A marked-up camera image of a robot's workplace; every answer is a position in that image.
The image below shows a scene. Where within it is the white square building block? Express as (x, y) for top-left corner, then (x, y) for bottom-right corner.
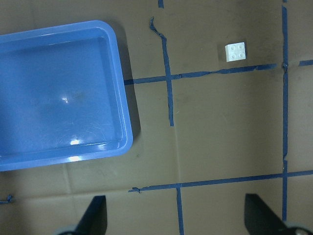
(224, 42), (246, 62)

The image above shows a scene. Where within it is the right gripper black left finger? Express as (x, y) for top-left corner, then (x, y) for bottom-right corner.
(74, 195), (108, 235)

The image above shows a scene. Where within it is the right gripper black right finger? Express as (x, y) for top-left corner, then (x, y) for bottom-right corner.
(245, 193), (289, 235)

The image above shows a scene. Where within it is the blue plastic tray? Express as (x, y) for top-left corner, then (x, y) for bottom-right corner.
(0, 21), (133, 171)

